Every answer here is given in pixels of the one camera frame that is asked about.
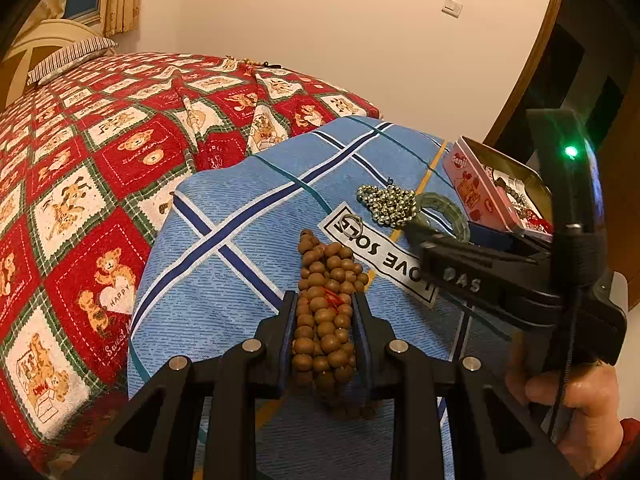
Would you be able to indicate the red bear patterned bedspread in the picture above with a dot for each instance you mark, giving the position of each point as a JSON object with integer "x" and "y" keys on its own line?
{"x": 89, "y": 164}

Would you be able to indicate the green jade bangle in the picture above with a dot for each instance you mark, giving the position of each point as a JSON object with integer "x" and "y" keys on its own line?
{"x": 455, "y": 223}

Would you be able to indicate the blue plaid cloth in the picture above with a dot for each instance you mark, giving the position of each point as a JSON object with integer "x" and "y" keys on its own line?
{"x": 237, "y": 239}

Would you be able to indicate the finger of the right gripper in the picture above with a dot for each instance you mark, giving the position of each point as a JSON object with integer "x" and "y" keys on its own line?
{"x": 484, "y": 244}

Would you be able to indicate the person's right hand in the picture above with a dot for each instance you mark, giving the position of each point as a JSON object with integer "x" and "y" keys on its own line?
{"x": 595, "y": 433}

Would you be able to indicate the cream wooden headboard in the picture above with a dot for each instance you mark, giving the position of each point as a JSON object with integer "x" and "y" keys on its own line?
{"x": 32, "y": 48}

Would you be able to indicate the brown door frame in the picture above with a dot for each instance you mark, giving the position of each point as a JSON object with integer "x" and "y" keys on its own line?
{"x": 527, "y": 73}

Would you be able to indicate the striped pillow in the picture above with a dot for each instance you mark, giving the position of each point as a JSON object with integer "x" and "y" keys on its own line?
{"x": 65, "y": 58}

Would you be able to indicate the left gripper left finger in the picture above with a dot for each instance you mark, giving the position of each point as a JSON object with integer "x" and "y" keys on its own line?
{"x": 187, "y": 403}

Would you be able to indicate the pink metal tin box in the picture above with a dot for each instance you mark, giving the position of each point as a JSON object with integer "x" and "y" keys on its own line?
{"x": 499, "y": 192}

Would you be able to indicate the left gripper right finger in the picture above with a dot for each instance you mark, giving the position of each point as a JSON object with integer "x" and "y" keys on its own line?
{"x": 492, "y": 435}

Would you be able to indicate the white wall light switch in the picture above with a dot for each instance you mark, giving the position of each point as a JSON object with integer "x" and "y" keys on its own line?
{"x": 452, "y": 8}

